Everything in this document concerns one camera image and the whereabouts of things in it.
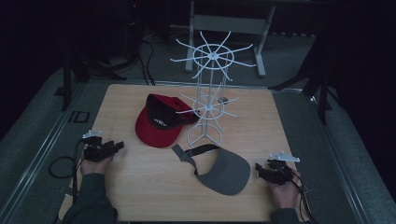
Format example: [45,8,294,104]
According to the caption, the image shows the black floor cables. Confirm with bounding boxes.
[135,38,157,87]

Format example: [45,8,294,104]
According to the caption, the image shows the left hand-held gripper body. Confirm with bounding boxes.
[81,130,112,163]

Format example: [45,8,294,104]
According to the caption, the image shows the red and black cap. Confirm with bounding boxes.
[134,92,201,149]

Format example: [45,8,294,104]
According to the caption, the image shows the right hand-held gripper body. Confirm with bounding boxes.
[266,150,301,187]

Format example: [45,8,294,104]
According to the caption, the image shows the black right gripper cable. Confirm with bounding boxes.
[279,163,318,224]

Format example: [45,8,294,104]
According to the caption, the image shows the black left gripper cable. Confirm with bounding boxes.
[71,139,87,207]

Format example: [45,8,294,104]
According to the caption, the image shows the white wire hat rack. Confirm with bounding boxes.
[169,30,257,149]

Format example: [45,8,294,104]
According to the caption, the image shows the grey sun visor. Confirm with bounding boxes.
[171,143,252,197]

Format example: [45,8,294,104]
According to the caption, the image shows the metal floor rail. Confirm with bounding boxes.
[0,83,88,224]
[306,91,376,224]

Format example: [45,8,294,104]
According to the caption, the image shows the person's right hand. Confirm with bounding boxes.
[268,168,303,210]

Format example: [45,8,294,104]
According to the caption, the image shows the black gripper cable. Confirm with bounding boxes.
[71,139,87,207]
[279,163,318,224]

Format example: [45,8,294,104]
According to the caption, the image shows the black looped cable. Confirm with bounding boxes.
[48,155,78,180]

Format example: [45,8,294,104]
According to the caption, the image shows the black rectangular frame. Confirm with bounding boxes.
[67,109,92,125]

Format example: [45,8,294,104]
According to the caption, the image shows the black tripod stand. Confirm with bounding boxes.
[268,40,343,126]
[60,50,128,112]

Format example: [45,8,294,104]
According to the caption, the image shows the person's left hand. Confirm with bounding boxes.
[79,155,114,176]

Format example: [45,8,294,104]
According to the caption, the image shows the grey metal stand frame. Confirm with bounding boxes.
[184,0,277,78]

